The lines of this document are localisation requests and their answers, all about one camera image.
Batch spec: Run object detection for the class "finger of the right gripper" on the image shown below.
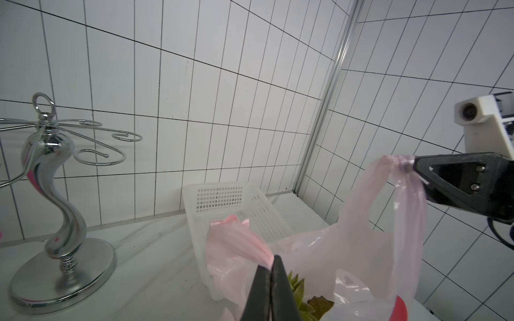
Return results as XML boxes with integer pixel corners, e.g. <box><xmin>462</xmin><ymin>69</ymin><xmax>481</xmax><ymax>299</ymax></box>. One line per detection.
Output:
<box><xmin>413</xmin><ymin>152</ymin><xmax>513</xmax><ymax>221</ymax></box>

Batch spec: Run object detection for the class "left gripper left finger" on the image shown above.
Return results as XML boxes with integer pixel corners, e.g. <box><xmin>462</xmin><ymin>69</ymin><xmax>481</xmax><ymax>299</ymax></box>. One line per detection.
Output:
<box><xmin>240</xmin><ymin>266</ymin><xmax>271</xmax><ymax>321</ymax></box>

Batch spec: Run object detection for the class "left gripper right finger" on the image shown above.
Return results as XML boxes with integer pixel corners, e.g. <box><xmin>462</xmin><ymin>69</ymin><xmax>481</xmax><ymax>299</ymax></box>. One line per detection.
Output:
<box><xmin>270</xmin><ymin>255</ymin><xmax>301</xmax><ymax>321</ymax></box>

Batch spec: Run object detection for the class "yellow pineapple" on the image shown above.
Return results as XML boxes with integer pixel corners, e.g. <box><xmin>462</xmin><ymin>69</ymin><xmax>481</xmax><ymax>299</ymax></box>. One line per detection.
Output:
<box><xmin>287</xmin><ymin>271</ymin><xmax>334</xmax><ymax>321</ymax></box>

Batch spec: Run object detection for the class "pink plastic bag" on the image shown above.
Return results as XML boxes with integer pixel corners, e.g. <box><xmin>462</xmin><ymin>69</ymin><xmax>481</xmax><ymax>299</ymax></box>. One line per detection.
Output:
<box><xmin>206</xmin><ymin>156</ymin><xmax>426</xmax><ymax>320</ymax></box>

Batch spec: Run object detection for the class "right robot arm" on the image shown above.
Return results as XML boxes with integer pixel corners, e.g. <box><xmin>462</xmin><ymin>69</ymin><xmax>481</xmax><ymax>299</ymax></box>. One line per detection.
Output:
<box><xmin>413</xmin><ymin>152</ymin><xmax>513</xmax><ymax>249</ymax></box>

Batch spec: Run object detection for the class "white plastic basket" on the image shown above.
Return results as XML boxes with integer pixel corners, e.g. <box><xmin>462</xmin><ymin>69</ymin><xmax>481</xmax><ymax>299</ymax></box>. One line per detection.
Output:
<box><xmin>182</xmin><ymin>182</ymin><xmax>293</xmax><ymax>301</ymax></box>

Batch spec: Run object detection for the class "silver glass holder stand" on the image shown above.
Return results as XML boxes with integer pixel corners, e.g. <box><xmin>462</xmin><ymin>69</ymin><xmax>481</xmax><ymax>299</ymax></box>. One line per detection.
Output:
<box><xmin>1</xmin><ymin>92</ymin><xmax>143</xmax><ymax>315</ymax></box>

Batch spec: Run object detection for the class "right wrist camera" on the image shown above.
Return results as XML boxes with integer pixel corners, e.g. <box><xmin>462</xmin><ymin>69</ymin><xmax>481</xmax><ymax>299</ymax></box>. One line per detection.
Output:
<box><xmin>455</xmin><ymin>91</ymin><xmax>513</xmax><ymax>161</ymax></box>

